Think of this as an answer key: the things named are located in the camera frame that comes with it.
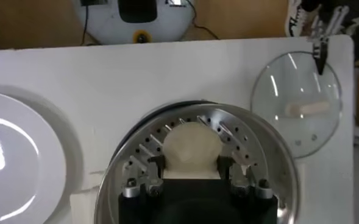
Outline white round plate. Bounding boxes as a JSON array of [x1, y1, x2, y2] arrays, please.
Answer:
[[0, 89, 68, 224]]

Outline white steamed baozi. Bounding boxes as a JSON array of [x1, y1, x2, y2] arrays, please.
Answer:
[[162, 121, 223, 180]]

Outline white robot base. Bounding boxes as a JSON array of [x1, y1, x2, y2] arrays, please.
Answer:
[[72, 0, 196, 46]]

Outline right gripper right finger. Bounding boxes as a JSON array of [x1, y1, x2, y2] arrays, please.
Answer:
[[217, 155, 274, 200]]

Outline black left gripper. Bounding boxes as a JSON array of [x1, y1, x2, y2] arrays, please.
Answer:
[[300, 0, 359, 76]]

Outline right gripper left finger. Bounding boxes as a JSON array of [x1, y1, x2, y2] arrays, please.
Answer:
[[121, 155, 168, 198]]

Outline steel perforated steamer basket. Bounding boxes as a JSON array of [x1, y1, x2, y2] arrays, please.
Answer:
[[69, 102, 299, 224]]

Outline round glass pot lid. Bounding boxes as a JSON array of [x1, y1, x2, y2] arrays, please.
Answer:
[[250, 51, 344, 159]]

